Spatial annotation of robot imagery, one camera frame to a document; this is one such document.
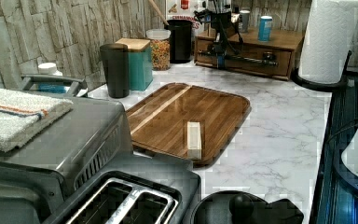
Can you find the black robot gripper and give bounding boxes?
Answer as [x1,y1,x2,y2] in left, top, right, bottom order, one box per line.
[194,0,243,69]

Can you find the wooden drawer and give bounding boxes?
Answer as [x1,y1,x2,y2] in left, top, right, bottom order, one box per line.
[194,39,294,80]

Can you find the wooden drawer cabinet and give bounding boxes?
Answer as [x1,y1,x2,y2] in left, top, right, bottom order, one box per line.
[194,27,306,81]

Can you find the grey metal cup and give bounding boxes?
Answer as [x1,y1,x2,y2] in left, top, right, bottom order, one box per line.
[240,10,250,33]

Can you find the black cylindrical canister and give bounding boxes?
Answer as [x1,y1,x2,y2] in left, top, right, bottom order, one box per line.
[165,20,192,63]

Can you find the blue can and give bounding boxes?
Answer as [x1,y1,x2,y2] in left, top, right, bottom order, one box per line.
[258,16,272,41]

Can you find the white cereal box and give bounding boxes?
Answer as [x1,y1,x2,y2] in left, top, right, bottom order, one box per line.
[166,0,206,35]

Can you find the clear jar with white lid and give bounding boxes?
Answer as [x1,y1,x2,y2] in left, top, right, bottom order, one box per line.
[146,29,171,70]

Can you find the teal box with wooden lid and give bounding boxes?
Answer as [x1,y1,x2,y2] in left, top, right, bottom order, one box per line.
[117,38,153,91]

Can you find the wooden serving tray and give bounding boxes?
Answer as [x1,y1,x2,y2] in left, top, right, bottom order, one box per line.
[127,83,251,166]

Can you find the small wooden block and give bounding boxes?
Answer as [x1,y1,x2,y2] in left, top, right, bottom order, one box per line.
[186,121,202,160]

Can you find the white paper towel roll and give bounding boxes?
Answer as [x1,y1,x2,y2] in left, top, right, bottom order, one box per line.
[299,0,358,80]

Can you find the dark grey tumbler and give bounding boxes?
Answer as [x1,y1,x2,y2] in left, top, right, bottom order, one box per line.
[100,43,130,98]

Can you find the black paper towel holder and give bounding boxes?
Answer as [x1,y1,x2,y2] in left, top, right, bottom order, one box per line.
[291,50,352,92]

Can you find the blue white bottle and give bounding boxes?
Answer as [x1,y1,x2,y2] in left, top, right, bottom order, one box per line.
[36,62,67,94]

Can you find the black silver toaster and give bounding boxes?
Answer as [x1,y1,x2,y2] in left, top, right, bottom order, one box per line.
[43,154,200,224]

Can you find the black coffee grinder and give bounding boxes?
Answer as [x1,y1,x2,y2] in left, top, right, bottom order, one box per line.
[190,190,304,224]

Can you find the folded white towel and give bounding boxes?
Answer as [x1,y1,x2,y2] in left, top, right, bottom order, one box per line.
[0,88,73,152]

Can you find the silver toaster oven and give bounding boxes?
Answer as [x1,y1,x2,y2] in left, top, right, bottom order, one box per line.
[0,91,131,224]

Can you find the wooden utensil handle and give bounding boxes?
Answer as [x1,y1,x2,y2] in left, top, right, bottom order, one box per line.
[148,0,169,26]

